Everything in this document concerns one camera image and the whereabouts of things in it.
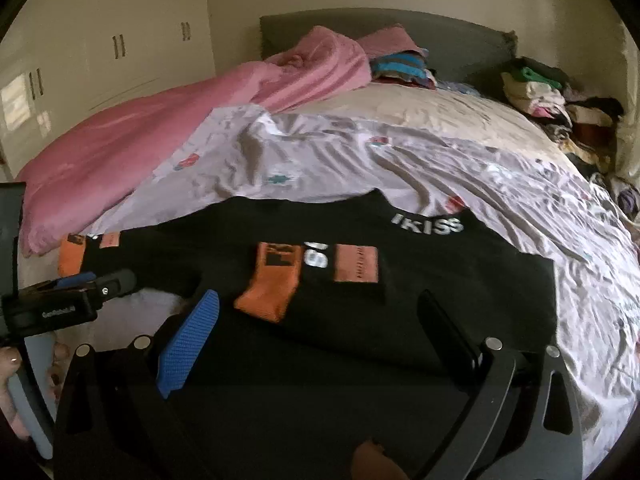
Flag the cream wardrobe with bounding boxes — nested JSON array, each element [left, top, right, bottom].
[[0, 0, 217, 177]]

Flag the pink blanket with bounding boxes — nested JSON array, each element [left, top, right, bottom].
[[15, 25, 372, 257]]

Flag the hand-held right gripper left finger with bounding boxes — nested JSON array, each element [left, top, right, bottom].
[[52, 289, 221, 480]]

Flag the stack of striped folded clothes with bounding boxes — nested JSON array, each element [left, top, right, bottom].
[[369, 49, 437, 92]]

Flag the cream quilt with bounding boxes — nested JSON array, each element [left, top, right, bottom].
[[267, 79, 578, 163]]

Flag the grey headboard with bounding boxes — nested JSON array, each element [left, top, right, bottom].
[[259, 7, 519, 84]]

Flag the white curtain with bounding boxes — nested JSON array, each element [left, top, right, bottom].
[[614, 22, 640, 187]]

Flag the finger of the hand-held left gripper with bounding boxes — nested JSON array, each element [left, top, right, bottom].
[[20, 271, 98, 295], [95, 268, 137, 307]]

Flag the lilac printed bed sheet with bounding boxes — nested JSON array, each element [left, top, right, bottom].
[[15, 104, 640, 477]]

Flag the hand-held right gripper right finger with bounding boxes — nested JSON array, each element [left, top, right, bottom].
[[416, 289, 587, 480]]

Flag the blue patterned cloth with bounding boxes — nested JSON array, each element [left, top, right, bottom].
[[436, 80, 482, 96]]

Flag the person's left hand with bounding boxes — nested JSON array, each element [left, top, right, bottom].
[[0, 342, 74, 442]]

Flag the pile of mixed clothes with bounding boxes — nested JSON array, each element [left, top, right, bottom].
[[500, 54, 627, 171]]

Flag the purple crumpled cloth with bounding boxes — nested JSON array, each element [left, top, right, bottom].
[[616, 175, 640, 217]]

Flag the black shirt with orange patches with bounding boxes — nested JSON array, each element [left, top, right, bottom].
[[59, 187, 561, 480]]

